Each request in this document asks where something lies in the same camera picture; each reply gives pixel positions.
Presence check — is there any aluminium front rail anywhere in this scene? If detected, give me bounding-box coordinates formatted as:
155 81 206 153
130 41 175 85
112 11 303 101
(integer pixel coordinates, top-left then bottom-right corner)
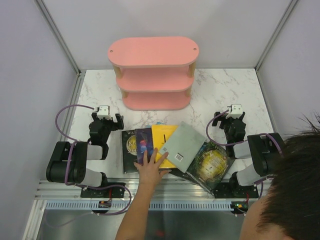
34 177 276 201

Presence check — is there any grey green book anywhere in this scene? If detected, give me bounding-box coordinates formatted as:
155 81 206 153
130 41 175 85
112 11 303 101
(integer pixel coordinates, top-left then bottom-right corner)
158 121 206 173

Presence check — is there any pink three-tier wooden shelf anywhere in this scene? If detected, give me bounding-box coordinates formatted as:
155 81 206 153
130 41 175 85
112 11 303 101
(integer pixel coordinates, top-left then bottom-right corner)
107 36 200 111

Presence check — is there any dark purple blue book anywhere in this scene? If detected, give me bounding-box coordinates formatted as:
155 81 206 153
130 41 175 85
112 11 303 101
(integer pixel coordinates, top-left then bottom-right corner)
134 128 154 165

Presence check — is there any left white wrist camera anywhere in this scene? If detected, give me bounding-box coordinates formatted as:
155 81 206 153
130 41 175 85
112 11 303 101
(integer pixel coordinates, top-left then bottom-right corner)
96 105 112 120

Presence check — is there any green forest cover book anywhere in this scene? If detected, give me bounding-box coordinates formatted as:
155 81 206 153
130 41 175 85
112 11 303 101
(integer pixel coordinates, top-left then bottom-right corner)
186 142 235 193

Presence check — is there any dark landscape cover book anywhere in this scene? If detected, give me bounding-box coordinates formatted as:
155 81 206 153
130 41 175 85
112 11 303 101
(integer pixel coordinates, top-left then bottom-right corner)
170 168 199 185

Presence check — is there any left aluminium frame post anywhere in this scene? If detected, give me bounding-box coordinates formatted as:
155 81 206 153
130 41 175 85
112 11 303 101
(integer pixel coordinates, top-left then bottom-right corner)
34 0 82 76

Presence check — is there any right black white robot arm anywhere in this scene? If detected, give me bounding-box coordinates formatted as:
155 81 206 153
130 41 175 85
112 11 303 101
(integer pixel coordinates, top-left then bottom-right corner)
212 111 284 197

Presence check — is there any black gold lettered book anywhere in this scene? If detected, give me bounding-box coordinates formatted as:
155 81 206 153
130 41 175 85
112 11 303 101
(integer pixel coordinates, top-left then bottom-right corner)
121 130 138 174

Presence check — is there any person's bare hand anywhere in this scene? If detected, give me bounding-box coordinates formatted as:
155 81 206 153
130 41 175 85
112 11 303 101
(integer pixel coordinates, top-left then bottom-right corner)
134 148 171 190

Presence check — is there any white slotted cable duct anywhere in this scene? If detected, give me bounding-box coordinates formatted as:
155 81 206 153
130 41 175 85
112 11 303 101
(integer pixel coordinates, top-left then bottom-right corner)
46 198 234 213

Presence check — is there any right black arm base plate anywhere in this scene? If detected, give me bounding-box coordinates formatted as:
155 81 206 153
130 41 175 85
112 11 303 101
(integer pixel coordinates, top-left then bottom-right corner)
210 182 259 199

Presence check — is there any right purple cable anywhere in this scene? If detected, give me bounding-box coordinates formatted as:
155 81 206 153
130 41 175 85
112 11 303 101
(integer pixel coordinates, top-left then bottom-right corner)
205 109 286 159

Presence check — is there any person's bare forearm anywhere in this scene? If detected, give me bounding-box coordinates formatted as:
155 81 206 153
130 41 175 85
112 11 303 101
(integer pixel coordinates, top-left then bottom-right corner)
115 187 155 240

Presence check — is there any aluminium frame post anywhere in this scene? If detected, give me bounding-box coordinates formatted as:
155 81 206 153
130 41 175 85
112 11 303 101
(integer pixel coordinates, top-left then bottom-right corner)
34 0 82 76
254 0 300 73

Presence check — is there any purple cable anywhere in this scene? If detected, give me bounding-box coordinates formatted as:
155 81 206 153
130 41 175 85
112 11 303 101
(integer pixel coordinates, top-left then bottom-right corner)
39 104 133 229
205 109 286 159

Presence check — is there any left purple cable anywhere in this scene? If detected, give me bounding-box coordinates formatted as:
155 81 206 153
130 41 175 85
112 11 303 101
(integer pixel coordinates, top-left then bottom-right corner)
39 104 133 229

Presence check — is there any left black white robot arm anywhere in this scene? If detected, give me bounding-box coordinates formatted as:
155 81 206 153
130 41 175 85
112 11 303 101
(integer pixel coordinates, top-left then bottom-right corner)
46 112 124 198

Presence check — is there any person's dark haired head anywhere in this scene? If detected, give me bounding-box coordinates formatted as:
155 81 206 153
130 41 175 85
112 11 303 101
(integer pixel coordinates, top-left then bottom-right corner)
239 114 320 240

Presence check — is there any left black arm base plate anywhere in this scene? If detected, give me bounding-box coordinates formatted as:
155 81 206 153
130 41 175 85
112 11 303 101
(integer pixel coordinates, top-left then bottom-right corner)
80 186 126 200

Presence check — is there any right aluminium frame post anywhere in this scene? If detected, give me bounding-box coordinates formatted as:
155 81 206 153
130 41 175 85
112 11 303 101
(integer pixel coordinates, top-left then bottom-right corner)
254 0 300 73

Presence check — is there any yellow book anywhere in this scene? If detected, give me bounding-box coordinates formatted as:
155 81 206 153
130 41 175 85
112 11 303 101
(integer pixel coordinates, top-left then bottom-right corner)
151 124 178 162

